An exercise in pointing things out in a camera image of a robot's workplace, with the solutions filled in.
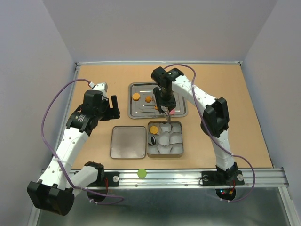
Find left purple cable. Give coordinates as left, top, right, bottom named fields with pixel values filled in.
left=40, top=78, right=125, bottom=205

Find brown flower cookie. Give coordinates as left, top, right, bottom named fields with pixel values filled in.
left=145, top=96, right=152, bottom=103

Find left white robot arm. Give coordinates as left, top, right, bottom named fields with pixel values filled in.
left=27, top=89, right=120, bottom=216

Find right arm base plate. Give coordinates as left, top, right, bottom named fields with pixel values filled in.
left=199, top=170, right=245, bottom=186

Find purple cable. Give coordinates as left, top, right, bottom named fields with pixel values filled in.
left=40, top=78, right=125, bottom=205
left=164, top=64, right=256, bottom=203

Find black sandwich cookie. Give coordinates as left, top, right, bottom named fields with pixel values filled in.
left=150, top=136, right=157, bottom=145

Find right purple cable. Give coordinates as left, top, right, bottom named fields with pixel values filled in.
left=164, top=64, right=256, bottom=203

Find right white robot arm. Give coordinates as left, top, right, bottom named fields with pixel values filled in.
left=151, top=64, right=238, bottom=184

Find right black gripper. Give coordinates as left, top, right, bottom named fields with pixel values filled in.
left=154, top=88, right=177, bottom=112

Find square tin lid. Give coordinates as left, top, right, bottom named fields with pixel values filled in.
left=110, top=126, right=147, bottom=159

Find square cookie tin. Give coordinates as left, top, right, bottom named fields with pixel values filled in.
left=147, top=121, right=184, bottom=158

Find green round cookie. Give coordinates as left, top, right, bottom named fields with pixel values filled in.
left=137, top=169, right=147, bottom=178

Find orange waffle cookie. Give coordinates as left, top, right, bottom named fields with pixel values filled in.
left=149, top=126, right=159, bottom=134

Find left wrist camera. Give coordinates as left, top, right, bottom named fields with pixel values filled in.
left=89, top=82, right=108, bottom=93

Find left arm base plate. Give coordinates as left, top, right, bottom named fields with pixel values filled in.
left=99, top=171, right=120, bottom=187

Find metal tongs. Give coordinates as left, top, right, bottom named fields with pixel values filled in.
left=161, top=106, right=171, bottom=122

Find orange round cookie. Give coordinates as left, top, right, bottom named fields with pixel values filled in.
left=132, top=93, right=141, bottom=101

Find aluminium front rail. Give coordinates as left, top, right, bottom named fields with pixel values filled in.
left=106, top=168, right=289, bottom=190

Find silver metal tray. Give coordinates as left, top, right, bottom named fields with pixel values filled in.
left=127, top=81, right=189, bottom=120

